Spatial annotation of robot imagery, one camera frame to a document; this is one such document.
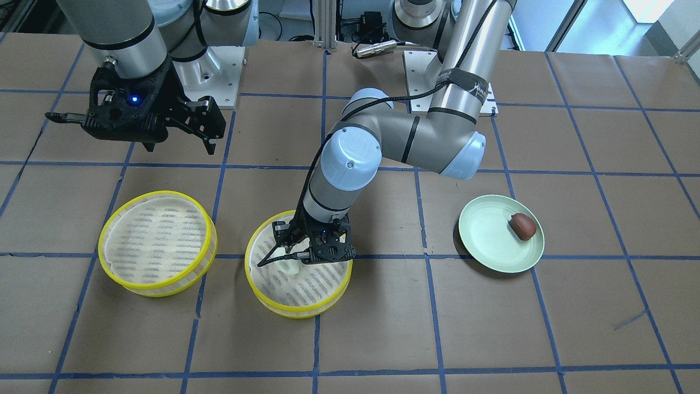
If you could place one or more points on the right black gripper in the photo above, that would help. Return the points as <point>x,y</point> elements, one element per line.
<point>170,92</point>

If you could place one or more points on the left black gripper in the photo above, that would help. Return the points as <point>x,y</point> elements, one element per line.
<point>283,232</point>

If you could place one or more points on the yellow bamboo steamer tray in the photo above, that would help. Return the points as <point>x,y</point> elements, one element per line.
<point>158,244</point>

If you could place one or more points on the red-brown bun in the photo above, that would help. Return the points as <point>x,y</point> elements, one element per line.
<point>523,226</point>

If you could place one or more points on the white steamed bun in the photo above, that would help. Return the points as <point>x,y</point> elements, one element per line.
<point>289,266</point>

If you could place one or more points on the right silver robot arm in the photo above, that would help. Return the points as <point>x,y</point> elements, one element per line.
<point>141,34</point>

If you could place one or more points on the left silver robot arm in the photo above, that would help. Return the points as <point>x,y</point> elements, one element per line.
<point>444,141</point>

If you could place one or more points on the yellow steamer tray with bun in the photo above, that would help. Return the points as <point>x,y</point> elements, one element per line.
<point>314,290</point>

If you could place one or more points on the light green plate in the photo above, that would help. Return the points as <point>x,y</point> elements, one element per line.
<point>483,226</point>

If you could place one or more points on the silver cylindrical connector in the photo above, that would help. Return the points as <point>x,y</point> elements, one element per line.
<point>374,49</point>

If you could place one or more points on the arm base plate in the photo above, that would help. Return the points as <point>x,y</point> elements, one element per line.
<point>422,67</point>
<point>217,73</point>

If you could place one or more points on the aluminium frame post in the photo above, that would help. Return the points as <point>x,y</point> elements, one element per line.
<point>324,19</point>

